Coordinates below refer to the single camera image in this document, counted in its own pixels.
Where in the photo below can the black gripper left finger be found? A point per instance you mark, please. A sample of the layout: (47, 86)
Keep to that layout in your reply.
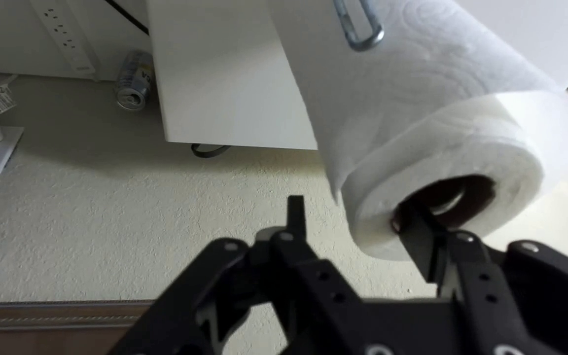
(284, 289)

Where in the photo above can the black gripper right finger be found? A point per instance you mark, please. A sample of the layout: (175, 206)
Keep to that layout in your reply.
(507, 297)

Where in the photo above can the white paper towel roll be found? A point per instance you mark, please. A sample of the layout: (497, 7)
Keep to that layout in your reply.
(428, 120)

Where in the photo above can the white microwave oven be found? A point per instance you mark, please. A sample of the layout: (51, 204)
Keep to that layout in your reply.
(225, 80)

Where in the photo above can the silver can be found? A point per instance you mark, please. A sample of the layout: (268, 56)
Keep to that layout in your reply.
(132, 82)

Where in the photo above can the white power strip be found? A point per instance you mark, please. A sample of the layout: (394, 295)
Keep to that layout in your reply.
(67, 41)

